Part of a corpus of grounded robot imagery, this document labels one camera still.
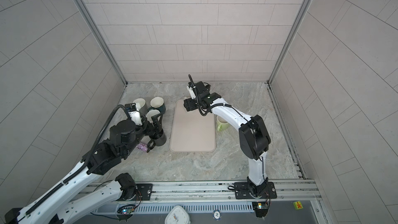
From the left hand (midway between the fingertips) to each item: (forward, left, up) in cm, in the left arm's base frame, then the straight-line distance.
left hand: (159, 114), depth 67 cm
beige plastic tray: (+4, -11, -26) cm, 28 cm away
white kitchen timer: (-34, -9, -23) cm, 42 cm away
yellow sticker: (-31, -61, -24) cm, 72 cm away
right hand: (+17, -10, -14) cm, 24 cm away
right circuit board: (-31, -45, -27) cm, 61 cm away
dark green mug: (+20, +10, -20) cm, 31 cm away
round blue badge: (-34, -25, -26) cm, 49 cm away
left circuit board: (-32, +12, -23) cm, 41 cm away
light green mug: (+6, -29, -19) cm, 35 cm away
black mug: (-3, +5, -19) cm, 20 cm away
